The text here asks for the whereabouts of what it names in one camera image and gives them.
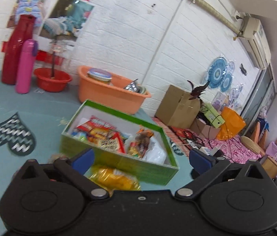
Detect orange plastic bag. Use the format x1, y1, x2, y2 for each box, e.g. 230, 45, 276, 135
216, 106, 247, 141

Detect blue rimmed plate stack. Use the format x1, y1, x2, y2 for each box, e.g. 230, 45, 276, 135
87, 68, 112, 83

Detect plaid blanket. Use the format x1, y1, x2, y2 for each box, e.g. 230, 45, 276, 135
153, 117, 203, 153

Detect metal bowl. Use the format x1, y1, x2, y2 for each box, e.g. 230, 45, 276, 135
123, 79, 147, 95

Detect orange bag round snacks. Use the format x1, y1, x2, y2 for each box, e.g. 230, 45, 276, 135
128, 128, 155, 158

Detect small green box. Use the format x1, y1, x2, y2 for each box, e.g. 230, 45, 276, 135
201, 102, 225, 129

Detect yellow corn snack bag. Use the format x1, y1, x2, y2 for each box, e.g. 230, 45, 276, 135
89, 166, 141, 191

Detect white power strip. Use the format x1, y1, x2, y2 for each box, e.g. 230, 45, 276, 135
188, 139, 217, 156

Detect small brown cardboard box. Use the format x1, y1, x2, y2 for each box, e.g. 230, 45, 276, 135
190, 118, 221, 139

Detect large blue paper fan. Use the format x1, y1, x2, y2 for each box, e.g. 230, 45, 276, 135
203, 56, 228, 89

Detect white air conditioner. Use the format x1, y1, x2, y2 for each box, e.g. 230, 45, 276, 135
237, 15, 273, 70

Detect red biscuit packet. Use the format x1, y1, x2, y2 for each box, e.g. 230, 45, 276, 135
93, 133, 126, 154

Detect small blue paper fan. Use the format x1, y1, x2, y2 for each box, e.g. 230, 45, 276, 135
221, 72, 233, 94

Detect pink thermos bottle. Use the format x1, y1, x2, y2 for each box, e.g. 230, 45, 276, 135
16, 39, 39, 94

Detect wicker stool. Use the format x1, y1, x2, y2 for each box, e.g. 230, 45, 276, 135
240, 136, 264, 155

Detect red plastic basin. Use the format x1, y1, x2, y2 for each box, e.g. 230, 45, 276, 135
33, 67, 72, 92

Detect clear glass pitcher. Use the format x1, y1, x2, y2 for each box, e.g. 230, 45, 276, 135
47, 36, 77, 78

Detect orange plastic basin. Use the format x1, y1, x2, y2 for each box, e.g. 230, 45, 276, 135
77, 65, 152, 115

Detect bedding wall poster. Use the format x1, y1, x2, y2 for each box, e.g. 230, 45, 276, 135
7, 0, 95, 42

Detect sliding glass door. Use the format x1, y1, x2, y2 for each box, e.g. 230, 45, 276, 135
242, 66, 276, 126

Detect beige wall pipe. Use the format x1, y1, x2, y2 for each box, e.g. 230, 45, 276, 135
153, 0, 244, 37

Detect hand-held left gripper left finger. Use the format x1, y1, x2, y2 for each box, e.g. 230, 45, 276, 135
14, 148, 109, 198

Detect white plastic packet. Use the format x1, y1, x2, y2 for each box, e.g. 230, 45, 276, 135
143, 136, 167, 164

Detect red orange snack packet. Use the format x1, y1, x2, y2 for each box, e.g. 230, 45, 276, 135
76, 115, 118, 138

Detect dark feather duster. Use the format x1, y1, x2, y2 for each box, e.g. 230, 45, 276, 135
186, 80, 210, 101

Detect red thermos jug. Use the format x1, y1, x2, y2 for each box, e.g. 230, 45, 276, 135
1, 15, 36, 85

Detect pink floral cloth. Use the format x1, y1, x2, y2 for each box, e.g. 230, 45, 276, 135
202, 138, 268, 164

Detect large brown cardboard box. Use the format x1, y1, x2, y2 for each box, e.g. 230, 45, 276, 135
155, 85, 201, 129

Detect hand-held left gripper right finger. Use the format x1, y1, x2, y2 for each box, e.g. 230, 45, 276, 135
175, 149, 274, 198

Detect clear packet brown buns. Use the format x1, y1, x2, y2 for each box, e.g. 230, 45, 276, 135
50, 153, 69, 164

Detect orange chair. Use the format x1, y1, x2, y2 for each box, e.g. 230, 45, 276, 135
250, 122, 269, 143

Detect green cardboard box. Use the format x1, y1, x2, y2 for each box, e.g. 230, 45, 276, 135
60, 100, 179, 186

